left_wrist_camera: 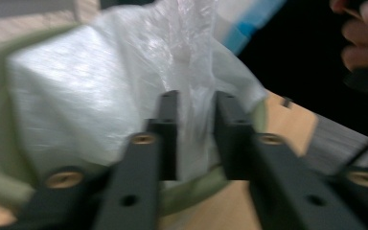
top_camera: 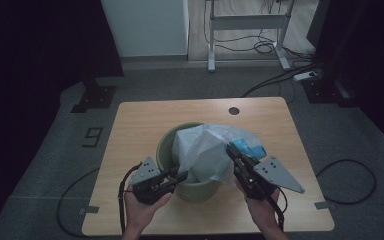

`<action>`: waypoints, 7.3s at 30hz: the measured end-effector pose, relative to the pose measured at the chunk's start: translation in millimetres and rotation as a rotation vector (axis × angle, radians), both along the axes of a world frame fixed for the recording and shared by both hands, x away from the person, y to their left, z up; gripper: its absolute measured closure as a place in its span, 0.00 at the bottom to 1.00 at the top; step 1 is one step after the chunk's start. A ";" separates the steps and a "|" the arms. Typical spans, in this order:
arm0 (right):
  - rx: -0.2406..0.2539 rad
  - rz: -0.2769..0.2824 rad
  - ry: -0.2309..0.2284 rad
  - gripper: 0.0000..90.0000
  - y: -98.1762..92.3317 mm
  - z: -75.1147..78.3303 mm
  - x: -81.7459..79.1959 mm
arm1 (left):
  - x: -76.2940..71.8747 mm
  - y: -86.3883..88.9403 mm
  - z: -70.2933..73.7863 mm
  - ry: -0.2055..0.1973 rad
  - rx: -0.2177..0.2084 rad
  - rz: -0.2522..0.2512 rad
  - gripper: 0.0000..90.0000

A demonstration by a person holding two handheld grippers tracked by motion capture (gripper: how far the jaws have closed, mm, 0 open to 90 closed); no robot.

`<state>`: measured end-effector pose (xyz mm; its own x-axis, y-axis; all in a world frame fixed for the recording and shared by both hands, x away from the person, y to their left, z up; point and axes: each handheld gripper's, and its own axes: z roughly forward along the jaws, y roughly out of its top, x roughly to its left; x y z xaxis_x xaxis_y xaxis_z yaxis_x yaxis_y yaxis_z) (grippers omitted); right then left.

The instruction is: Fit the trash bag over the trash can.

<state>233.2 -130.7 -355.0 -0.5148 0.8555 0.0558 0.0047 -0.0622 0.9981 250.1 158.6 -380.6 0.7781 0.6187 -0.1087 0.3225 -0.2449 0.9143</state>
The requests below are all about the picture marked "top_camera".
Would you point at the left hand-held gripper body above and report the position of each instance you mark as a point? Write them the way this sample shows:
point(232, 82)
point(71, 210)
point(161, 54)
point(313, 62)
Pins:
point(146, 186)

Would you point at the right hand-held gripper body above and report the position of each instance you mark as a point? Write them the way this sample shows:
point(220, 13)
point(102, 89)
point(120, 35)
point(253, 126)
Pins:
point(256, 180)

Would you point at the green plastic bin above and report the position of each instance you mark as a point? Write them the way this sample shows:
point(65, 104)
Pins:
point(193, 194)

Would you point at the white translucent plastic bag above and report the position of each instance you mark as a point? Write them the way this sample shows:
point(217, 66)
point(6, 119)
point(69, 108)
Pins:
point(203, 150)

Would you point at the person's left hand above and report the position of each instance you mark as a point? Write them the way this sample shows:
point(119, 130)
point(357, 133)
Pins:
point(140, 213)

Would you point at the person's right hand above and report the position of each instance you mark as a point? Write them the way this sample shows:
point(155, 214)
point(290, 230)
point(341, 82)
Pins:
point(263, 211)

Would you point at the round dark table grommet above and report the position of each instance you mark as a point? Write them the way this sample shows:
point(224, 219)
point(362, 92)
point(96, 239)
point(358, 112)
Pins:
point(234, 111)

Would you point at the grey tape piece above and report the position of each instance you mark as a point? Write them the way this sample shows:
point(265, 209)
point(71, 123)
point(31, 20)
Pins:
point(325, 205)
point(89, 209)

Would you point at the white power strip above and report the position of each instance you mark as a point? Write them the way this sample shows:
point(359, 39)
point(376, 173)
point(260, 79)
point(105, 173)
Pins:
point(305, 76)

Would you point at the black stand base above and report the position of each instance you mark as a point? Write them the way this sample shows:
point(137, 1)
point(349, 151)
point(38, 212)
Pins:
point(95, 96)
point(326, 91)

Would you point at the black curtain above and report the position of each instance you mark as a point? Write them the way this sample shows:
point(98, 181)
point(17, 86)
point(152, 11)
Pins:
point(40, 40)
point(366, 50)

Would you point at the desk with white metal frame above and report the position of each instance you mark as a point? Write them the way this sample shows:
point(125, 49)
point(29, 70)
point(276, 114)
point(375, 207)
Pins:
point(246, 22)

